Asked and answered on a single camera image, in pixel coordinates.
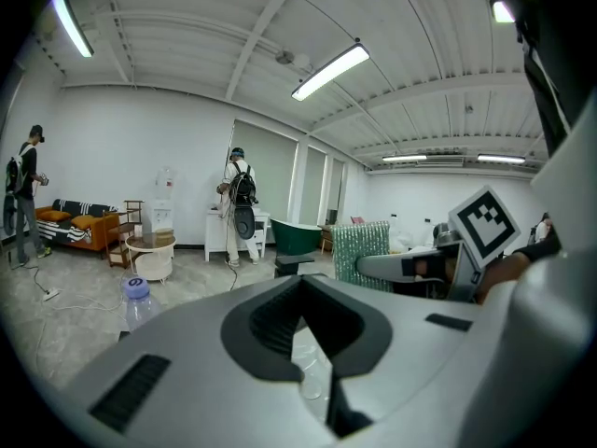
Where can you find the black faucet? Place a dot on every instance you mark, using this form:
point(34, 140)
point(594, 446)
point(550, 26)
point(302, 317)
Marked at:
point(294, 261)

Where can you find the person's black jacket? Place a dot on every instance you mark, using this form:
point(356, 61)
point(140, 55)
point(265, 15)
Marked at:
point(550, 63)

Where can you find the orange cushion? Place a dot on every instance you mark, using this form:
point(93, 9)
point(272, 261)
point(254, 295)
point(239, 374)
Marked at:
point(53, 216)
point(84, 222)

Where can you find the orange sofa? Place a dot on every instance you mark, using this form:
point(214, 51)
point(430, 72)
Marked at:
point(98, 241)

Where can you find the black white striped blanket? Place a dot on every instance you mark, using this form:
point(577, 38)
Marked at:
point(74, 208)

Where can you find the brown wooden shelf rack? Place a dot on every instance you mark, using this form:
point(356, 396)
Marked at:
point(119, 245)

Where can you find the wide grey roller blind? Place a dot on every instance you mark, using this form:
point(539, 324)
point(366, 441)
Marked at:
point(270, 166)

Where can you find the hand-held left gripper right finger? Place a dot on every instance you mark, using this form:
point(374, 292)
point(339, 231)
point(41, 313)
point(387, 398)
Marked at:
point(420, 357)

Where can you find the round white coffee table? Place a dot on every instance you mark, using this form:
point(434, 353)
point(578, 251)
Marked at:
point(151, 261)

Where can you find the wooden stool frame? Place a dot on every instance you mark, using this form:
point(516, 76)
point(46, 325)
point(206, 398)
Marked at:
point(328, 238)

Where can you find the white vanity cabinet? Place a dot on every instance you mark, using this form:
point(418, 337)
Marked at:
point(217, 236)

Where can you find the white power strip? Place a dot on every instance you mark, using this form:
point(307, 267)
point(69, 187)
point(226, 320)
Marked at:
point(51, 294)

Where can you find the white water dispenser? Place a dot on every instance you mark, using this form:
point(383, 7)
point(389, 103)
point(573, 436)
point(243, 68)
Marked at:
point(163, 217)

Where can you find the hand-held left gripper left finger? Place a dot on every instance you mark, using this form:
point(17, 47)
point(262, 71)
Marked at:
point(186, 367)

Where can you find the narrow grey roller blind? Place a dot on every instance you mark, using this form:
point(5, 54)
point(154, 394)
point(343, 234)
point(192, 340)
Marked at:
point(336, 185)
point(312, 185)

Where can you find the dark upright box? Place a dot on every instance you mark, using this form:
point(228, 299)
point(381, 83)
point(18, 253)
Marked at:
point(332, 216)

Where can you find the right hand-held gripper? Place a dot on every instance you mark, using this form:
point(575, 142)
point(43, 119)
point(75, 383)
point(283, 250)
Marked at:
point(485, 222)

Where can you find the clear bottle purple cap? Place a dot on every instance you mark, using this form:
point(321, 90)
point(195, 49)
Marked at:
point(140, 303)

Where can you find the round ceiling fixture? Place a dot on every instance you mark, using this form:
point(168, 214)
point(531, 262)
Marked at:
point(284, 57)

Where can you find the green bathtub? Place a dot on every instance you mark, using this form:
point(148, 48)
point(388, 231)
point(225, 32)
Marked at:
point(294, 238)

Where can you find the pink box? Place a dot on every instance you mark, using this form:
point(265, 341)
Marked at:
point(357, 219)

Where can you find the green scrubbing cloth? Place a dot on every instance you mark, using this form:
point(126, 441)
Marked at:
point(359, 238)

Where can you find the ceiling tube light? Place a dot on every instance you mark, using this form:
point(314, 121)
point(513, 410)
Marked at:
point(404, 158)
point(501, 158)
point(501, 12)
point(331, 71)
point(72, 23)

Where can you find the beige box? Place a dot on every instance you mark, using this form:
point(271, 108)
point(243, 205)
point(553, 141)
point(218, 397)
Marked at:
point(163, 236)

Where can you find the person's right forearm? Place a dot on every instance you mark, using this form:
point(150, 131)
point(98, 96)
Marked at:
point(503, 273)

